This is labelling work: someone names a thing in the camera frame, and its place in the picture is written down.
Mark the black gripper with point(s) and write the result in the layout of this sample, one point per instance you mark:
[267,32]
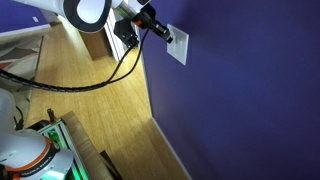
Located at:
[146,19]

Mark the wooden cabinet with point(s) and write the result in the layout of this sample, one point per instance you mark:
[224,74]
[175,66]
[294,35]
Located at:
[97,44]

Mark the patterned rug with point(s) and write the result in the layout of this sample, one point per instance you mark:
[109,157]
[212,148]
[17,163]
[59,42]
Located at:
[20,58]

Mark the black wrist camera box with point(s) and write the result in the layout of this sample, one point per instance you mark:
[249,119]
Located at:
[124,31]

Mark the wooden robot cart top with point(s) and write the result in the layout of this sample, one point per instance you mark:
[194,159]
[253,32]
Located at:
[92,160]

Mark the white light switch plate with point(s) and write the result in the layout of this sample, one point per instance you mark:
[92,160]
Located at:
[178,48]

